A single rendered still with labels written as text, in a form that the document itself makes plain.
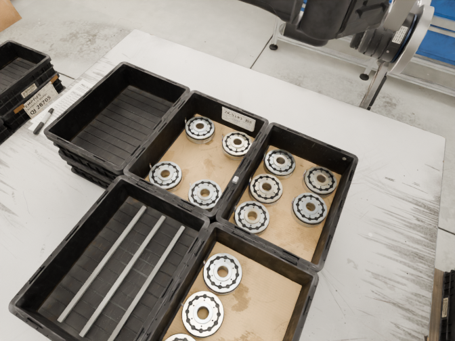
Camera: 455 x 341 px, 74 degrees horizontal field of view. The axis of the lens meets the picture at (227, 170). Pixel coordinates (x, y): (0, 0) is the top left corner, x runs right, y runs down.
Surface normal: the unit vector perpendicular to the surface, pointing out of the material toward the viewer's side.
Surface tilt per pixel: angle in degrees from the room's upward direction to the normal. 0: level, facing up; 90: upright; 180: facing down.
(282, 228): 0
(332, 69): 0
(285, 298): 0
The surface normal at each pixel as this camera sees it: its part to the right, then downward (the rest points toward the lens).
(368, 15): 0.45, 0.77
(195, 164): 0.05, -0.54
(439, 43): -0.43, 0.75
